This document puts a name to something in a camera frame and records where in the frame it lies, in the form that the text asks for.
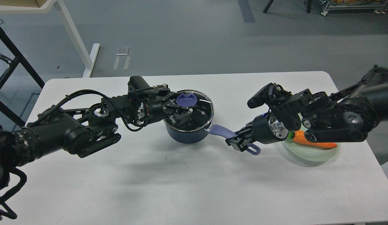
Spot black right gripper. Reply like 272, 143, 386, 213
225, 113, 289, 153

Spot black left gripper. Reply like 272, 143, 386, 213
128, 76, 193, 127

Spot glass lid with purple knob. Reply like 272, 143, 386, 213
163, 90, 214, 133

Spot blue pot with purple handle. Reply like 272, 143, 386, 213
163, 91, 261, 155

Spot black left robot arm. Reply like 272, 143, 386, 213
0, 76, 198, 220

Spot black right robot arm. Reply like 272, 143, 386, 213
225, 65, 388, 152

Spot orange toy carrot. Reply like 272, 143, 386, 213
287, 130, 338, 150

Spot pale green plate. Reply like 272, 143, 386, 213
283, 128, 340, 163

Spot black chair legs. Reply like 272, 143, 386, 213
262, 0, 313, 14

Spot black metal stand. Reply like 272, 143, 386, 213
0, 25, 45, 127

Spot white desk frame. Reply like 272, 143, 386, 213
0, 0, 100, 78

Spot wire rack cart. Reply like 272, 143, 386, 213
318, 0, 388, 17

